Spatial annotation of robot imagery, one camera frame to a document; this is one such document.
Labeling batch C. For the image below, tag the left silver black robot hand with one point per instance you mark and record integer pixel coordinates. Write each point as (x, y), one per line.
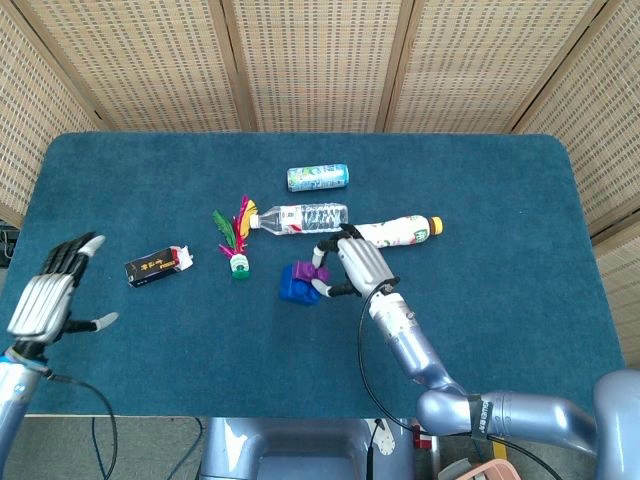
(42, 302)

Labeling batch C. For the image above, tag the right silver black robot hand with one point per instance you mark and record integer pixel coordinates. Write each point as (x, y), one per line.
(365, 267)

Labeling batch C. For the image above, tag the purple toy block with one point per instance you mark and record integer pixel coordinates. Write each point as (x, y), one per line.
(305, 271)

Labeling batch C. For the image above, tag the blue toy block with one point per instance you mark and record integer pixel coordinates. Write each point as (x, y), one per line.
(295, 290)

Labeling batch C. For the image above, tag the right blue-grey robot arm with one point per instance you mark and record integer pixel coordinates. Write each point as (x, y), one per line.
(415, 350)

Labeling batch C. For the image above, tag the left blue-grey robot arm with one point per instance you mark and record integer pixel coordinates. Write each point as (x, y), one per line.
(12, 400)

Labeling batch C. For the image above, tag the white-label tea bottle yellow cap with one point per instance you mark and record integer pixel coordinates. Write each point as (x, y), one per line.
(400, 232)

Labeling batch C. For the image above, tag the clear plastic water bottle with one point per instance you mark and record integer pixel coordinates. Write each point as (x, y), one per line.
(310, 219)

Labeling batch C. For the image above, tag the light blue drink can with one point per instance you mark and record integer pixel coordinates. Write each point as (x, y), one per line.
(317, 178)

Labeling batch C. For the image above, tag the black opened carton box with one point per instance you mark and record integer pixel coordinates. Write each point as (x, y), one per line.
(150, 270)

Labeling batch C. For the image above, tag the feather shuttlecock green base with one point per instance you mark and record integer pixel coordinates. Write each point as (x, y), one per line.
(240, 264)

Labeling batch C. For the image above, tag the blue felt table cover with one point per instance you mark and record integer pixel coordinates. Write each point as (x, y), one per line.
(225, 350)

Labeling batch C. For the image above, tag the red white small box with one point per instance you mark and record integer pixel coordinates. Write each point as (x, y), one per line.
(424, 440)

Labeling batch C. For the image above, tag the blue-grey robot torso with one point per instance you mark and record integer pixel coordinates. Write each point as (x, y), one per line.
(300, 450)

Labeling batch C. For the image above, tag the woven rattan folding screen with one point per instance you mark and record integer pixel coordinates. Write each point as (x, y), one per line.
(320, 60)

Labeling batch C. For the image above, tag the pink plastic basket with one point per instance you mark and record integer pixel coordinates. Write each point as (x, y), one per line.
(480, 471)

